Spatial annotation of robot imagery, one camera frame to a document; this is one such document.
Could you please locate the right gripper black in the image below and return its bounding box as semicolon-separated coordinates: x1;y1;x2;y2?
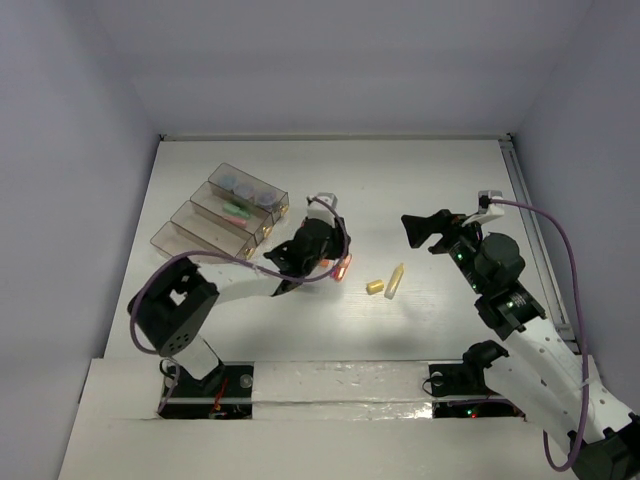
402;208;487;295

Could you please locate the orange highlighter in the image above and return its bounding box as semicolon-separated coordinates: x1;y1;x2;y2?
332;254;352;282

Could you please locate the purple glitter jar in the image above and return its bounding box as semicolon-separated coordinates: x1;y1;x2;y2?
255;191;278;211
233;182;256;202

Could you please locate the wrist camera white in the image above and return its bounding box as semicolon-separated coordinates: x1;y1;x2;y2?
463;190;504;226
306;192;338;227

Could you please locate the blue glitter jar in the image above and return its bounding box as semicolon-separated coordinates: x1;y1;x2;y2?
216;173;241;191

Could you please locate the aluminium rail right edge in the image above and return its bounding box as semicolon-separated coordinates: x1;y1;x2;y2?
498;134;581;354

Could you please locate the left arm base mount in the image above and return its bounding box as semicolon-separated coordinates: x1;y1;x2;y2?
157;359;254;420

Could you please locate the clear drawer organizer top compartment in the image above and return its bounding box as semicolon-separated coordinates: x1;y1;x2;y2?
208;163;290;221

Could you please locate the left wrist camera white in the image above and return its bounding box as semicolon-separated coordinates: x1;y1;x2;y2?
306;192;338;227

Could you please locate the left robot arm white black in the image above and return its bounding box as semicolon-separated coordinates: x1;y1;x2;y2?
127;216;350;395

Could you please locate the yellow highlighter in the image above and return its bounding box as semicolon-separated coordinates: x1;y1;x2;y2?
384;263;405;300

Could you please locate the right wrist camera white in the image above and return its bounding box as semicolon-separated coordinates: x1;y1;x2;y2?
463;190;504;226

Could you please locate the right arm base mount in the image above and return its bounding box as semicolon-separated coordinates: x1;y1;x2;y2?
421;340;524;419

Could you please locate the pink highlighter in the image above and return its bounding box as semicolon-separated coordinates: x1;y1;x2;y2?
224;214;249;228

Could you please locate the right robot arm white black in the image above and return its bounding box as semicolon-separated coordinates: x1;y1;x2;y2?
401;201;639;479

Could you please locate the yellow cap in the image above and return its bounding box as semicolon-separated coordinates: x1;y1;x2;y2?
366;279;385;295

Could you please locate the green highlighter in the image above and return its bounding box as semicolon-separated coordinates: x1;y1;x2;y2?
222;202;251;217

